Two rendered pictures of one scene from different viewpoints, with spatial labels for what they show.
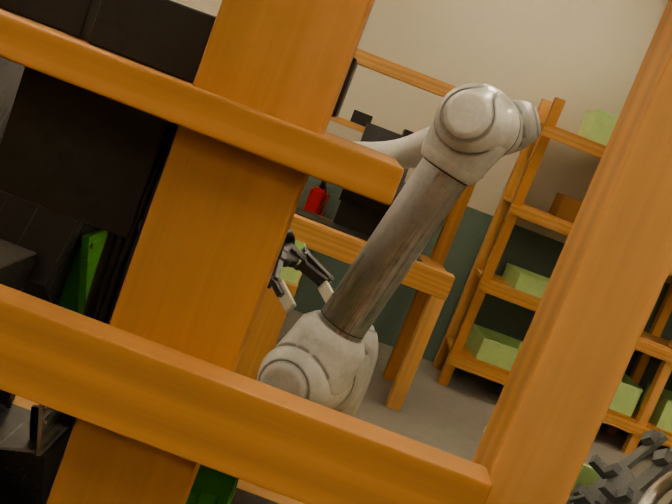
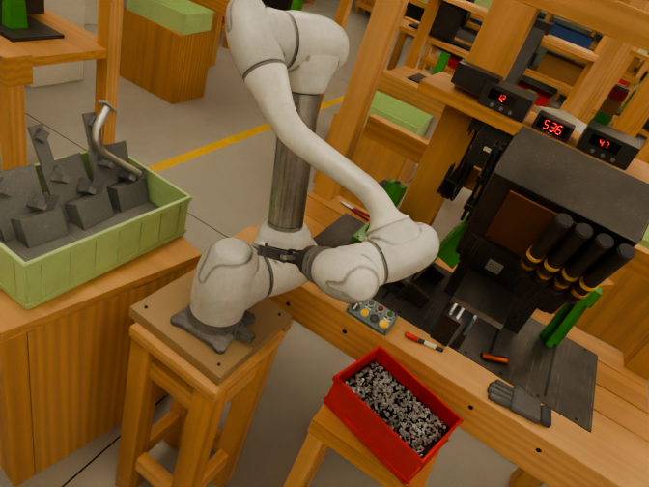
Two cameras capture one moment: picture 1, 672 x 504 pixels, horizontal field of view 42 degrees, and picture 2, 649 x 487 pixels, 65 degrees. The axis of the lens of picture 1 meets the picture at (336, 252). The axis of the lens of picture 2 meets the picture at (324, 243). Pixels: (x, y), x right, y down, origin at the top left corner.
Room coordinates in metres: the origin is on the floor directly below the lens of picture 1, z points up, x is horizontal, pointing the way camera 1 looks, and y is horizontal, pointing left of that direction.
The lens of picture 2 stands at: (2.82, 0.46, 1.96)
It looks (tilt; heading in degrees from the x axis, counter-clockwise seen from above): 34 degrees down; 200
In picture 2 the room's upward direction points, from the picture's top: 20 degrees clockwise
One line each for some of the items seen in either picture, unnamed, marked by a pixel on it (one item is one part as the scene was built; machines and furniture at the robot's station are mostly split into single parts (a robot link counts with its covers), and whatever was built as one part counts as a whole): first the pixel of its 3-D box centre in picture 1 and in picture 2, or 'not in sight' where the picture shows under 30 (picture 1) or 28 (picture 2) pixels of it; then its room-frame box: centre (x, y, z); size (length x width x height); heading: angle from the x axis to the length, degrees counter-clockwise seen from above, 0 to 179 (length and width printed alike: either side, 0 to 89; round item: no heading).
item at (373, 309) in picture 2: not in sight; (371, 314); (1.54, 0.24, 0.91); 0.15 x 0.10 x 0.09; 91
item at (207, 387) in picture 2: not in sight; (211, 333); (1.92, -0.10, 0.83); 0.32 x 0.32 x 0.04; 89
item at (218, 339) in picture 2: not in sight; (221, 317); (1.91, -0.08, 0.91); 0.22 x 0.18 x 0.06; 95
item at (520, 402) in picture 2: not in sight; (519, 400); (1.51, 0.75, 0.91); 0.20 x 0.11 x 0.03; 98
